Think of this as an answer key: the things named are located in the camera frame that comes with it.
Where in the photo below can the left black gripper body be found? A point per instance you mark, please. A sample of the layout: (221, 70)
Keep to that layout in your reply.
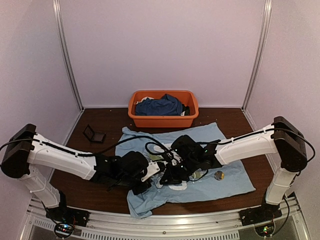
(137, 190)

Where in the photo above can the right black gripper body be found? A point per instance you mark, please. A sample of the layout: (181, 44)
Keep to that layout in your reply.
(180, 175)

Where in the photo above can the painted round brooch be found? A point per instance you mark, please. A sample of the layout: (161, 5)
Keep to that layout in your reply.
(219, 175)

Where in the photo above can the light blue printed t-shirt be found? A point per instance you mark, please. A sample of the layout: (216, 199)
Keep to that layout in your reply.
(203, 186)

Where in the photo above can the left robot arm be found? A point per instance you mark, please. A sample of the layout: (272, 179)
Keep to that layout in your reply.
(27, 149)

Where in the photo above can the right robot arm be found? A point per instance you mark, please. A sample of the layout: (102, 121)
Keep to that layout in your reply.
(280, 137)

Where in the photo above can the black open brooch case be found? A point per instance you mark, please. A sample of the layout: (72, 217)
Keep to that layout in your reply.
(93, 136)

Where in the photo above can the dark blue garment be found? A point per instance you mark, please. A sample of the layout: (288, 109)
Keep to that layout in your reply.
(167, 105)

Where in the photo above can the orange plastic basin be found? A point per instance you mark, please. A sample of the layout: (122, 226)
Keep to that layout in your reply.
(184, 96)

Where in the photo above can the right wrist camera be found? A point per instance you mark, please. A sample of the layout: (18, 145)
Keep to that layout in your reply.
(169, 157)

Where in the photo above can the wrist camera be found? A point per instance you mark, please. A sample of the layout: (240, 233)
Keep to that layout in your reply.
(169, 157)
(153, 168)

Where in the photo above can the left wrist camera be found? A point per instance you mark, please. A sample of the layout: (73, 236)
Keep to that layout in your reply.
(153, 168)

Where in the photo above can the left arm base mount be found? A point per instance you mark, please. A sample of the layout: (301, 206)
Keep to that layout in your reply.
(68, 215)

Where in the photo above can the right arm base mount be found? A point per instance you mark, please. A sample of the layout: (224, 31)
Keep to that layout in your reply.
(255, 215)

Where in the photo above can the aluminium front rail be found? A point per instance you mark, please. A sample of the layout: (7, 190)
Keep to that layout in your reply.
(223, 225)

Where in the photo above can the right aluminium corner post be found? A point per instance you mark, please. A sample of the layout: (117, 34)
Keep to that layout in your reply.
(264, 31)

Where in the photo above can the aluminium corner post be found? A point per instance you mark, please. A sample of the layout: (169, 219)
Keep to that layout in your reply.
(264, 31)
(65, 54)

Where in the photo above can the left aluminium corner post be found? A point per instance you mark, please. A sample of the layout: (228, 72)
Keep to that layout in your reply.
(65, 54)

